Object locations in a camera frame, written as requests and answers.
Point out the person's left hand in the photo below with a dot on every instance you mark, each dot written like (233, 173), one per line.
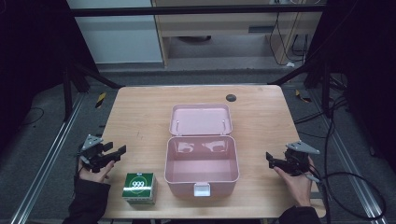
(97, 176)

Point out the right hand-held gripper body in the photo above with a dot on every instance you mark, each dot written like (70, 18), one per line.
(298, 158)

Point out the person's right hand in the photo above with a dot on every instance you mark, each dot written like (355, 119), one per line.
(295, 186)

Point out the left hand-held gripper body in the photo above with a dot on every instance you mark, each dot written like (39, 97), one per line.
(92, 152)

